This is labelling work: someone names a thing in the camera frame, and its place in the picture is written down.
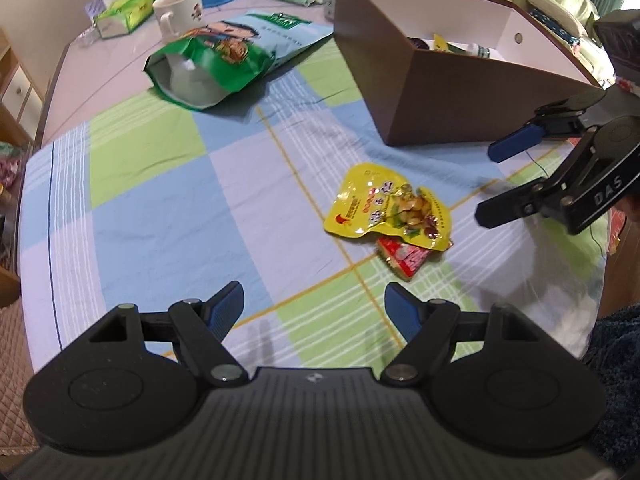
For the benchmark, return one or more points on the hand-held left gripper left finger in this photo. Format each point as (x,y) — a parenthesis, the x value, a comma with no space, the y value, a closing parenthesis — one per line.
(225,310)

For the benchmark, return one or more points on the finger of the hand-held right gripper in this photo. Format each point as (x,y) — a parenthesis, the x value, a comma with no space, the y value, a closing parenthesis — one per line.
(590,195)
(515,142)

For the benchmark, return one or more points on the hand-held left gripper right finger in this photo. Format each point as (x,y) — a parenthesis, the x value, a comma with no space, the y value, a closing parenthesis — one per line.
(405,310)

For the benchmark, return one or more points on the red candy packet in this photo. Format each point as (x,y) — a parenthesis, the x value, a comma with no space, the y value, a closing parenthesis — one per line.
(404,256)

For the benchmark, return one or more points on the brown cardboard box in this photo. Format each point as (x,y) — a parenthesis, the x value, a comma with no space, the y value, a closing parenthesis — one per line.
(450,95)

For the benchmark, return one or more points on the yellow snack packet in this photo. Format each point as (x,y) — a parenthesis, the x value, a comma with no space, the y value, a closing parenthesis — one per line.
(425,220)
(362,205)

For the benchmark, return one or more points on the green carded lip balm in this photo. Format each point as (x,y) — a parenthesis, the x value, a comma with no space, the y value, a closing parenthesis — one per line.
(450,49)

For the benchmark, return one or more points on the red printed mat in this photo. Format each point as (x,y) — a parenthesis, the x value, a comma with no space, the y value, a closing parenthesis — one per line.
(616,235)

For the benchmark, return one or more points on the dark patterned folded cloth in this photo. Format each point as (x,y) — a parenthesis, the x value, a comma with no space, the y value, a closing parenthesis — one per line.
(557,27)

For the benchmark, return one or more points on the grey cushion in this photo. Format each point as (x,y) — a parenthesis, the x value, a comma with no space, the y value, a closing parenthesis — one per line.
(552,6)

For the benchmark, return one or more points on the person's dark blue fuzzy clothing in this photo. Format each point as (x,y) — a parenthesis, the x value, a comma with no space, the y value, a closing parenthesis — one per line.
(617,385)

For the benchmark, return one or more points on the quilted brown chair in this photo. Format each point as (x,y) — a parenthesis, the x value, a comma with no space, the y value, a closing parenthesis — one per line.
(17,385)

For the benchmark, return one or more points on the cartoon print snack bag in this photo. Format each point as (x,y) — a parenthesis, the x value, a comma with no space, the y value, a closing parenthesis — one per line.
(225,55)

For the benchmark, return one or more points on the wooden cabinet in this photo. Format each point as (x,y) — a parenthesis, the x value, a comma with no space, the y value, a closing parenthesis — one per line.
(20,90)

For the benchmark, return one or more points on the white cartoon mug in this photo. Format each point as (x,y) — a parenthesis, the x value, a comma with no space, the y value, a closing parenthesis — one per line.
(182,7)

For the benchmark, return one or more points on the green tissue pack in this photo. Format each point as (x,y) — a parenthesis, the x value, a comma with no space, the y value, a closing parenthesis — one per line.
(125,12)

